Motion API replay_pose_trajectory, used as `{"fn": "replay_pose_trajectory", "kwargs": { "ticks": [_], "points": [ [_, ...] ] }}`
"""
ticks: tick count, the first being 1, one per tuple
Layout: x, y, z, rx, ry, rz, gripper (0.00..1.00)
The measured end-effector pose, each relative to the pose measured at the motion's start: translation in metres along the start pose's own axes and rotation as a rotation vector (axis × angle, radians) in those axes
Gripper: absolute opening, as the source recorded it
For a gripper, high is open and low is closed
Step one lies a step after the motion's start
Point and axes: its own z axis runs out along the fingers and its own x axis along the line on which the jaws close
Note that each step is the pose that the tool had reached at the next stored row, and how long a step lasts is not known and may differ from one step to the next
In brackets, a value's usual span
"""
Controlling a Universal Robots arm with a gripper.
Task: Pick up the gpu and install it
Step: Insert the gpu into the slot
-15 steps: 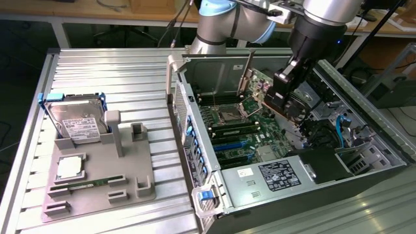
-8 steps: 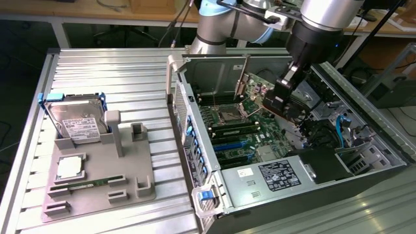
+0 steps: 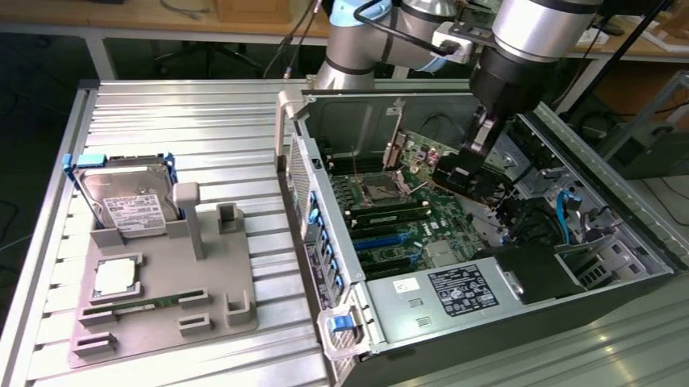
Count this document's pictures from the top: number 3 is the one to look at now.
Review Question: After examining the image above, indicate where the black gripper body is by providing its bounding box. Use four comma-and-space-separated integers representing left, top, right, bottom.
467, 47, 563, 120

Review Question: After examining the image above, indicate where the green graphics card black cooler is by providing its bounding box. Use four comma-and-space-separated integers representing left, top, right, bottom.
381, 98, 521, 209

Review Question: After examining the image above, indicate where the grey metal disk bay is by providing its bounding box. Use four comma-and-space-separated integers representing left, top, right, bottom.
497, 112, 609, 210

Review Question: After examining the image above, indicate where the silver socket cover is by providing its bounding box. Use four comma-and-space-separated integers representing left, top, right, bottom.
392, 168, 428, 195

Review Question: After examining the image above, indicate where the black stand pole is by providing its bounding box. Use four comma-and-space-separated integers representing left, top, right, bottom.
552, 0, 678, 114

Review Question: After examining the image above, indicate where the green motherboard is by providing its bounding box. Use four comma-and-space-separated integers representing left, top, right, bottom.
322, 128, 508, 283

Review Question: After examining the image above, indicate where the CPU socket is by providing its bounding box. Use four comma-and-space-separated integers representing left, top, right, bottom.
358, 171, 416, 205

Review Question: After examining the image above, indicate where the black and grey PC case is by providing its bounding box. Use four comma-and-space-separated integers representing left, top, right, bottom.
274, 89, 689, 387

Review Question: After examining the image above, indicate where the dark RAM stick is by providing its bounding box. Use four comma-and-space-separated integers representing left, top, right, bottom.
348, 199, 425, 214

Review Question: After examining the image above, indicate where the RAM stick with white label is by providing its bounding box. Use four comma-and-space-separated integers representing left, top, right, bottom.
350, 207, 431, 231

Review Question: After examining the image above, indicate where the black computer tower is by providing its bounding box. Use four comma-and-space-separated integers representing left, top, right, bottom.
605, 124, 689, 181

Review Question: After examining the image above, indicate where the long black expansion slot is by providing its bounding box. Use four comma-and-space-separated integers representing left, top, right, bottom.
353, 226, 420, 242

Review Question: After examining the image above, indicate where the grey chipset heatsink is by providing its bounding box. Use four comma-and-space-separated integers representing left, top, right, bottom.
425, 241, 465, 267

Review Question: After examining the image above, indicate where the blue expansion slot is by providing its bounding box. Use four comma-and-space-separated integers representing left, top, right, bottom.
353, 233, 414, 252

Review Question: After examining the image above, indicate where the short black expansion slot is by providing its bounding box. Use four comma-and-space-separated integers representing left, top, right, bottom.
358, 256, 412, 280

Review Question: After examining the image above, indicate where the grey power supply with label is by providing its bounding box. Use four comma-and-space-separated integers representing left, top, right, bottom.
365, 257, 527, 343

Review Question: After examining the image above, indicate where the black office chair base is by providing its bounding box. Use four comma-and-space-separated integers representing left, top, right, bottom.
153, 38, 265, 77

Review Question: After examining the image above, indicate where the hard disk with blue carrier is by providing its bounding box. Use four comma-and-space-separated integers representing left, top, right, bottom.
62, 152, 183, 239

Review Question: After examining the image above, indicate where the grey parts rack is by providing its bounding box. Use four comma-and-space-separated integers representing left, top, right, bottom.
69, 181, 261, 368

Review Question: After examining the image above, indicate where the white desk with wooden top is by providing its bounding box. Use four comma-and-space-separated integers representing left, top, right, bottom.
0, 0, 333, 81

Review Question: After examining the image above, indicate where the green RAM stick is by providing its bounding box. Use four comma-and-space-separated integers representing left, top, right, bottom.
83, 293, 209, 318

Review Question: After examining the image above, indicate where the silver CPU chip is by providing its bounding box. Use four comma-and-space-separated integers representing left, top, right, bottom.
93, 259, 142, 298

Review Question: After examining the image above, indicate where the black looped wire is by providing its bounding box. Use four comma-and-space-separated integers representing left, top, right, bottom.
420, 114, 476, 143

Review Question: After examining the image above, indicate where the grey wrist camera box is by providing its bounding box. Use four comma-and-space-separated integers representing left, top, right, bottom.
431, 20, 495, 65

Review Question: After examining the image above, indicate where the black camera cable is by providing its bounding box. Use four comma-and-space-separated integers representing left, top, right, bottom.
353, 0, 460, 56

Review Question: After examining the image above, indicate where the black wire bundle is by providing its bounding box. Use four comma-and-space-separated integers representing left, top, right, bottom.
505, 201, 561, 248

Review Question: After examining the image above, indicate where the blue disk wire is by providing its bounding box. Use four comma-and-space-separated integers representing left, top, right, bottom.
553, 189, 579, 245

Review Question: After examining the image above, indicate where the wooden desk with white frame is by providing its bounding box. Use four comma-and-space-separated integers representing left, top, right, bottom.
564, 15, 689, 65

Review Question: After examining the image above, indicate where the aluminium profile frame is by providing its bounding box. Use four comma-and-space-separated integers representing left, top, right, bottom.
603, 70, 689, 162

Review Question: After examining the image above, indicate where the black hanging cable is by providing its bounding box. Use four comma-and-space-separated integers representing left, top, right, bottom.
282, 15, 325, 80
262, 0, 325, 80

